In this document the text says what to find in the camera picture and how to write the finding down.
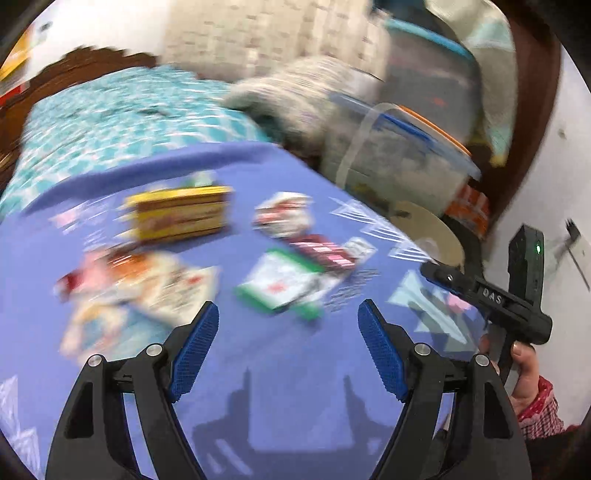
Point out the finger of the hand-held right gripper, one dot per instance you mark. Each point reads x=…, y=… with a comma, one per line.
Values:
x=450, y=277

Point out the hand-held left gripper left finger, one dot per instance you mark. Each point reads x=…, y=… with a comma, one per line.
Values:
x=196, y=350

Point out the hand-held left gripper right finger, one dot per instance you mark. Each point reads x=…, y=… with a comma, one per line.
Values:
x=381, y=350

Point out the red white wrapper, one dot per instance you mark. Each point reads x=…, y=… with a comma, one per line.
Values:
x=281, y=214

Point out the person's right forearm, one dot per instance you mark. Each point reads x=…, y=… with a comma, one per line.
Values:
x=545, y=408

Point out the person's right hand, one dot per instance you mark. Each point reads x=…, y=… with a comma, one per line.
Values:
x=525, y=374

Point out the round cardboard disc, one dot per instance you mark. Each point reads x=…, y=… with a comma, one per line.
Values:
x=429, y=235

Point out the red white snack packet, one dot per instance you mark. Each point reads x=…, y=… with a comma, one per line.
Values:
x=147, y=281

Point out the purple printed blanket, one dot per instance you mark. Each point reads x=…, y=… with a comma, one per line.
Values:
x=286, y=392

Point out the white pink packet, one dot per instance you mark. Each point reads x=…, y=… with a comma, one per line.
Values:
x=92, y=332

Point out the dark red striped wrapper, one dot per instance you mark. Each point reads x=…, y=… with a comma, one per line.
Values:
x=323, y=254

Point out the clear box with orange lid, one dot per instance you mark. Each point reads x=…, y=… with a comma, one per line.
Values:
x=406, y=161

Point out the yellow cardboard box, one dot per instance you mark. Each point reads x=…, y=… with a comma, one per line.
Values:
x=180, y=214

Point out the dark wooden board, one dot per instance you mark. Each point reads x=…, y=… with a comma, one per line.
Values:
x=535, y=115

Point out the small green white packet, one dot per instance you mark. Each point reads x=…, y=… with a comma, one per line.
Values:
x=201, y=180

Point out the grey patterned pillow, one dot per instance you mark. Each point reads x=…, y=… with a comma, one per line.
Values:
x=304, y=97

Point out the teal patterned bedspread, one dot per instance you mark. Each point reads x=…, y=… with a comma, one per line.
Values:
x=115, y=115

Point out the beige floral curtain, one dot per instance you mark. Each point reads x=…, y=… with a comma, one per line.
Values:
x=258, y=32

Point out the carved wooden headboard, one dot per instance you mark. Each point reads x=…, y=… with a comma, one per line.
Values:
x=92, y=57

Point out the red yellow decoration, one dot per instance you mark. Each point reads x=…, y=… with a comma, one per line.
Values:
x=16, y=60

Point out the dark wall fixture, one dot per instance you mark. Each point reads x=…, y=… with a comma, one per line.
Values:
x=571, y=230

